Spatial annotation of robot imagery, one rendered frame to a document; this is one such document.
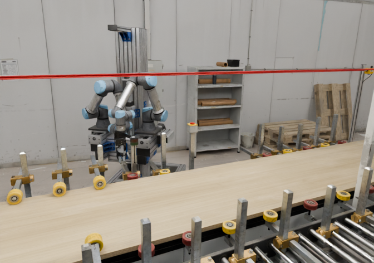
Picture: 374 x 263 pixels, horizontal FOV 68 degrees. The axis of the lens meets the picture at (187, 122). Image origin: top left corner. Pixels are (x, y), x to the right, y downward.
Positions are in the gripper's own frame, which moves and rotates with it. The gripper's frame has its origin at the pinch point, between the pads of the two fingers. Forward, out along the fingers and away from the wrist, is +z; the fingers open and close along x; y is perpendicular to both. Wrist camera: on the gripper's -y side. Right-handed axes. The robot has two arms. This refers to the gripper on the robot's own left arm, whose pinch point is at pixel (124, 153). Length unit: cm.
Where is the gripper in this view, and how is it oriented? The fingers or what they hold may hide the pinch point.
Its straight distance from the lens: 231.3
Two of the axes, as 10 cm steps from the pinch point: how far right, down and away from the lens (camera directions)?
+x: 4.0, 2.4, -8.8
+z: -0.2, 9.7, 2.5
